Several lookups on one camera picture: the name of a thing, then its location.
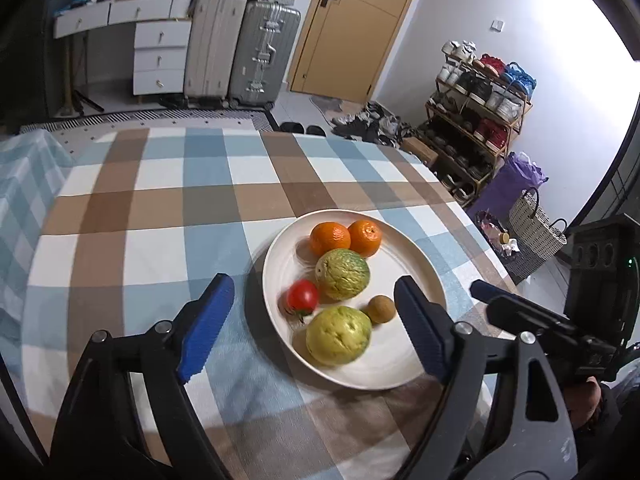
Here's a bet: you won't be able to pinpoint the small brown longan fruit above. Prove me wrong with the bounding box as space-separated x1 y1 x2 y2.
363 295 397 324

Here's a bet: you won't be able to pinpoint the orange mandarin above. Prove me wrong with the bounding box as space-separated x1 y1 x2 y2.
309 222 352 257
348 220 382 258

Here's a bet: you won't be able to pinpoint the green wrinkled citrus fruit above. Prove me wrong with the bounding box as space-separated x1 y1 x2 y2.
314 248 371 301

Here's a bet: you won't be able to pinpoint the yellow-green citrus fruit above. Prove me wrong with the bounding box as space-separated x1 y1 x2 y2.
305 306 372 366

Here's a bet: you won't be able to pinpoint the red tomato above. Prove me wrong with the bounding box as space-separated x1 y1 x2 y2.
286 278 320 318

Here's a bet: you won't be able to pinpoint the person's hand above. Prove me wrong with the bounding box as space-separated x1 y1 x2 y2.
563 377 606 430

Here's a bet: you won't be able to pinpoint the black basket with items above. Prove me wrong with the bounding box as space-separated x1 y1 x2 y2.
473 211 544 285

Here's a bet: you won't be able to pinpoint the woven basket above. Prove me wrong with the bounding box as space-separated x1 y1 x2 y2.
509 188 568 261

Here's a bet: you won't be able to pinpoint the purple bag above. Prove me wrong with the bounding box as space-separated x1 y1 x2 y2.
468 152 549 221

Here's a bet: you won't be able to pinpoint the cream round plate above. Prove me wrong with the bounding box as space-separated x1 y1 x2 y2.
262 209 447 390

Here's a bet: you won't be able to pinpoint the cardboard box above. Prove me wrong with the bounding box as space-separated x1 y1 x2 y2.
400 136 438 168

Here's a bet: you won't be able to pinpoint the wooden shoe rack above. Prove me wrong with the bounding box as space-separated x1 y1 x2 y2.
419 40 537 208

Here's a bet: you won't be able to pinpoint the plaid checkered tablecloth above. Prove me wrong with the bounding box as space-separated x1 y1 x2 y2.
22 127 512 479

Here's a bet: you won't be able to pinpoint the pile of shoes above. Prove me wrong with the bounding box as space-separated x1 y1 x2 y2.
331 102 418 148

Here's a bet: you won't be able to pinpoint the black slippers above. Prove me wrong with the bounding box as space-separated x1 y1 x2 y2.
279 122 326 138

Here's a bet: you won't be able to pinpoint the teal checkered side tablecloth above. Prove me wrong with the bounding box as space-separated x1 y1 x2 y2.
1 129 74 344

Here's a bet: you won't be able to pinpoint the silver suitcase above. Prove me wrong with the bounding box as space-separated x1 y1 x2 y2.
229 1 300 110

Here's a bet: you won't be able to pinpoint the wooden door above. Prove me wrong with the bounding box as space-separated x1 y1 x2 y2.
286 0 413 103

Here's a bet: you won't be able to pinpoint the beige suitcase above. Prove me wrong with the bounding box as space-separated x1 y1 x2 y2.
184 0 247 101

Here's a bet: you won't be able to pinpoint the white drawer desk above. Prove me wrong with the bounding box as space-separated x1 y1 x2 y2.
53 0 191 96

